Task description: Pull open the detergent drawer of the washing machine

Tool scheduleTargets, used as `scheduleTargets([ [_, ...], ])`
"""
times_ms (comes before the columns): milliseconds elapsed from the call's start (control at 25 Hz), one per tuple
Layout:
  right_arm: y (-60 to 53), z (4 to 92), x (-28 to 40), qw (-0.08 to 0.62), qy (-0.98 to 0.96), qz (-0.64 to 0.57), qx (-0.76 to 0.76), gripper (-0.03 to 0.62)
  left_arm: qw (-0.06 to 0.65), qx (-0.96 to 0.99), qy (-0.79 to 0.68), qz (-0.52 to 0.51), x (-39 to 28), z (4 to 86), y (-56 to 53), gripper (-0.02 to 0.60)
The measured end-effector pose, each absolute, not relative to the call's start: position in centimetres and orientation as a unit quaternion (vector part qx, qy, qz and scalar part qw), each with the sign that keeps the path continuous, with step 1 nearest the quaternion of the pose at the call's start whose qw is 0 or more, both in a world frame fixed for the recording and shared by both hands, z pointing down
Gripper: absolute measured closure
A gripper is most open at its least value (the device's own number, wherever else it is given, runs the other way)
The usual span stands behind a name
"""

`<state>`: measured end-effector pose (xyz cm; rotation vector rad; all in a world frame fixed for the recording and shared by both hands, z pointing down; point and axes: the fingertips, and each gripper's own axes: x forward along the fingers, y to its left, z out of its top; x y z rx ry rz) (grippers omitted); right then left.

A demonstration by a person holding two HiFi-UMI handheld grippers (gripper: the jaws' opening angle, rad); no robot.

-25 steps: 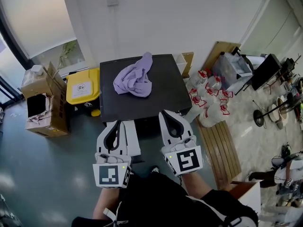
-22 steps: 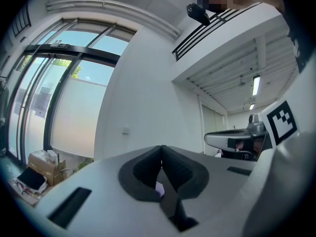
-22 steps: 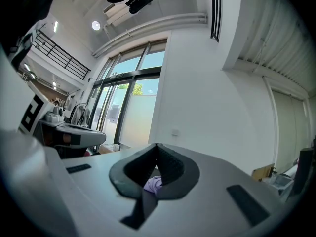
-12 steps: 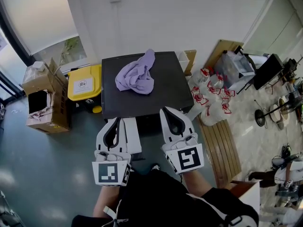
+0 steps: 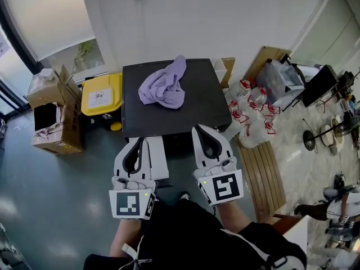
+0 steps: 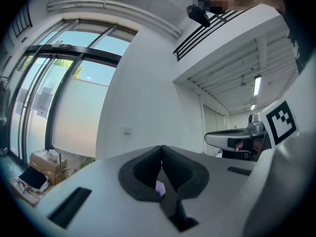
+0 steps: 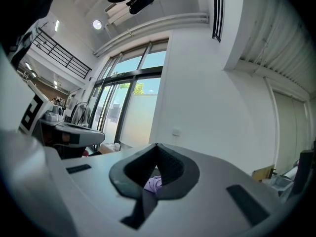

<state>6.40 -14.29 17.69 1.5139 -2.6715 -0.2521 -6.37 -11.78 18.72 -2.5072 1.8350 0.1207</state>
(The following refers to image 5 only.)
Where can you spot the black washing machine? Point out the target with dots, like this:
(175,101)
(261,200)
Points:
(202,108)

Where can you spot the small white box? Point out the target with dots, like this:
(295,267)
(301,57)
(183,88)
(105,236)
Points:
(46,74)

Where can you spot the clear plastic storage box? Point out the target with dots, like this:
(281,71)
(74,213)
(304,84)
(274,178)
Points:
(278,80)

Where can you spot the purple cloth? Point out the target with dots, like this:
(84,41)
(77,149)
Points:
(163,89)

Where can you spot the person's left forearm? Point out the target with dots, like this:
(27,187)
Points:
(126,238)

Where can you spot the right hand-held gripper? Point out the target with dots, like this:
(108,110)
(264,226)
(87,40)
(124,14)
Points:
(225,187)

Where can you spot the glass door with black frame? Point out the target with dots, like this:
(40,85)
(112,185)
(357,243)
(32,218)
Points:
(11,66)

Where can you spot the black flat monitor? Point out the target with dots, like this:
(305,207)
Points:
(320,86)

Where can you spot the large brown cardboard sheet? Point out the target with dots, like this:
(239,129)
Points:
(264,58)

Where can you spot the white rectangular bin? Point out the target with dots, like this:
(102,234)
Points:
(218,67)

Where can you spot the person's right shoe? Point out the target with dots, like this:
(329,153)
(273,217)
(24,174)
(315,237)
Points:
(184,196)

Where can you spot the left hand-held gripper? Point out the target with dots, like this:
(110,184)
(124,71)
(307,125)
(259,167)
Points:
(128,204)

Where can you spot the wooden and white cabinet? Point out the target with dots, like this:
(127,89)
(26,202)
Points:
(295,235)

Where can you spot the small brown cardboard sheet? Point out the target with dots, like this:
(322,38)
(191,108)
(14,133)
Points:
(229,69)

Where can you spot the white bags with red ties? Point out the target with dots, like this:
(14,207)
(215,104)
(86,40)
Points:
(253,134)

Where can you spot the slatted wooden bench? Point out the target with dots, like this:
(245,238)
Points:
(264,179)

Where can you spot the brown cardboard box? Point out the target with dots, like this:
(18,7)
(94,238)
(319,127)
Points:
(73,117)

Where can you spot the black floor fan stand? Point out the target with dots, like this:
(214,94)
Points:
(308,139)

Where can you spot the white and black detergent drawer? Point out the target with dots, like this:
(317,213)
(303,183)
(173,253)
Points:
(159,159)

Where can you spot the black bin with yellow lid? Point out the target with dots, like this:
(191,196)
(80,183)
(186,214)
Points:
(98,97)

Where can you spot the person's right forearm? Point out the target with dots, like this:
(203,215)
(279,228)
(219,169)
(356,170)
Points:
(233,218)

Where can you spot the person's black clothing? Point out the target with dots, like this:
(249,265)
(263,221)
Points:
(191,240)

